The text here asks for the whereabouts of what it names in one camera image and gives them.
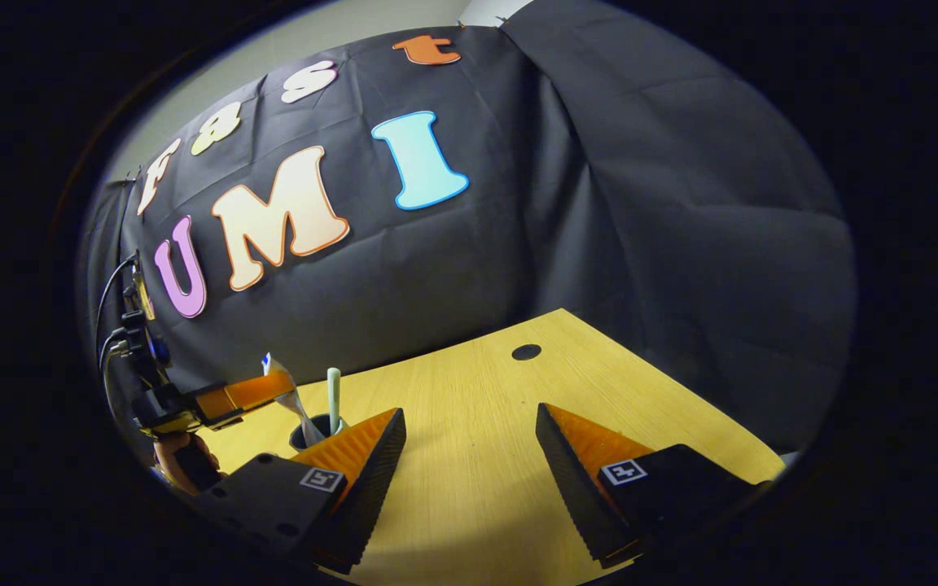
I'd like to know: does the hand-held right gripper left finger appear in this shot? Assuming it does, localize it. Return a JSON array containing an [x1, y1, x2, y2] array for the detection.
[[192, 407, 407, 575]]

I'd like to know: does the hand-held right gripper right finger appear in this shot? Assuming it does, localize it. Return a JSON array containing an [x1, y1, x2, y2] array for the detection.
[[536, 403, 771, 569]]

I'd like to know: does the white toothpaste tube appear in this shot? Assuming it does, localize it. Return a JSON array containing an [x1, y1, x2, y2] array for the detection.
[[262, 352, 326, 447]]

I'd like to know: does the pale green cup wooden handle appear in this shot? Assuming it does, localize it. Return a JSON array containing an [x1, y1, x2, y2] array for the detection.
[[289, 413, 349, 453]]

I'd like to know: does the wooden desktop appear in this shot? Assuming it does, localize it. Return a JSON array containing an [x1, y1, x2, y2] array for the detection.
[[200, 308, 787, 586]]

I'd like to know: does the black backdrop cloth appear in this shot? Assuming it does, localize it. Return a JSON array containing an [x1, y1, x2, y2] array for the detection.
[[82, 0, 857, 457]]

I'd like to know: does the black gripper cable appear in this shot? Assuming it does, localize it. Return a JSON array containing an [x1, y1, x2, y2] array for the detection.
[[97, 254, 140, 424]]

